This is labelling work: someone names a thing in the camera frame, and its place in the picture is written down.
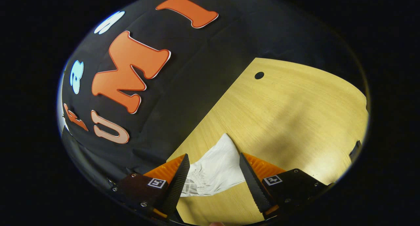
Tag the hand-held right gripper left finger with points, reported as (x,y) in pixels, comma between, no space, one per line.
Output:
(178,186)

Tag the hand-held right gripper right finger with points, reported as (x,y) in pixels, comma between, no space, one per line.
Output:
(254,186)

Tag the white jeans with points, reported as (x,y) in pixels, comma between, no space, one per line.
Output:
(216,170)

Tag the black backdrop cloth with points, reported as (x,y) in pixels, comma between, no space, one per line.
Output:
(197,88)

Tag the black box stand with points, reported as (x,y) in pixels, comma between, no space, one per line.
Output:
(355,151)

